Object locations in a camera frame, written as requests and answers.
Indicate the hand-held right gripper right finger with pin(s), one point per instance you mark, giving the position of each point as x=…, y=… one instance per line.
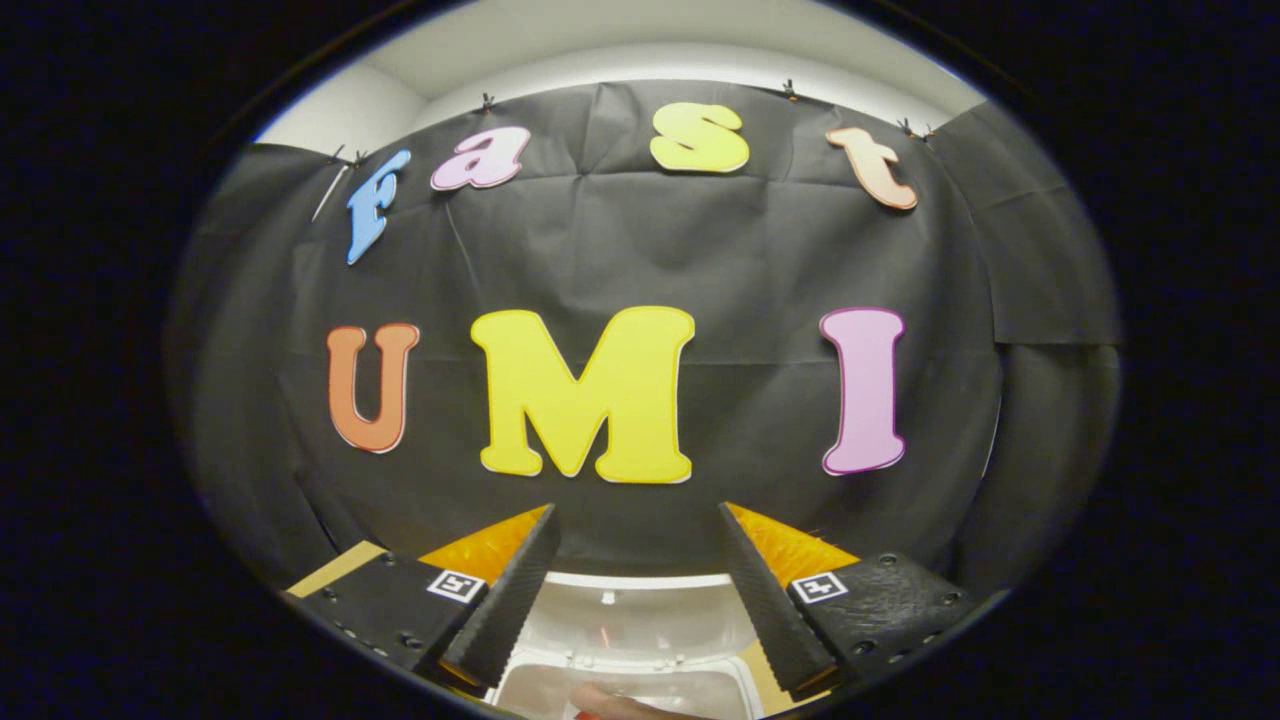
x=765, y=610

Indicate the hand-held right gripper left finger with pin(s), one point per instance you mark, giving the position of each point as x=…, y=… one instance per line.
x=510, y=600

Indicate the white desktop garbage bin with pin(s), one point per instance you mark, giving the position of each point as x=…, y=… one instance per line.
x=640, y=620

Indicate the wooden desktop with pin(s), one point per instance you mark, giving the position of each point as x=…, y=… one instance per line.
x=335, y=570

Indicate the black backdrop cloth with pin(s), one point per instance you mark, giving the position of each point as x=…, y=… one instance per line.
x=750, y=250

